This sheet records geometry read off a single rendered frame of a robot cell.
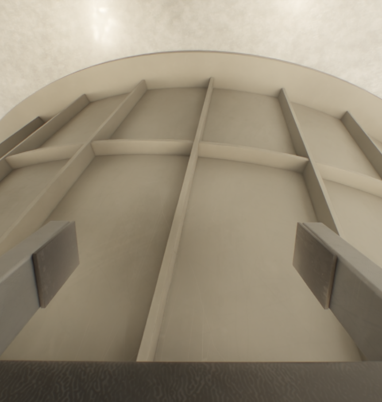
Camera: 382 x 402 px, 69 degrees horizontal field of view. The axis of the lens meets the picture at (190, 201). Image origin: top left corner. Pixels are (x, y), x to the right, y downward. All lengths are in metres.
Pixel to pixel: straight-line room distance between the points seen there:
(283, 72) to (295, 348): 0.69
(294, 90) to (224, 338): 0.71
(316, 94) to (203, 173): 0.51
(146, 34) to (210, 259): 0.68
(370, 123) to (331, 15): 0.31
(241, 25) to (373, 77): 0.37
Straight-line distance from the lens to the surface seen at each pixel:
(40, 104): 1.04
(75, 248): 0.17
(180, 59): 0.84
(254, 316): 0.29
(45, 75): 1.03
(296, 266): 0.17
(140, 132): 0.60
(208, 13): 0.84
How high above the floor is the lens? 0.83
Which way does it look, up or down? 50 degrees down
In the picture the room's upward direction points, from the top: 168 degrees counter-clockwise
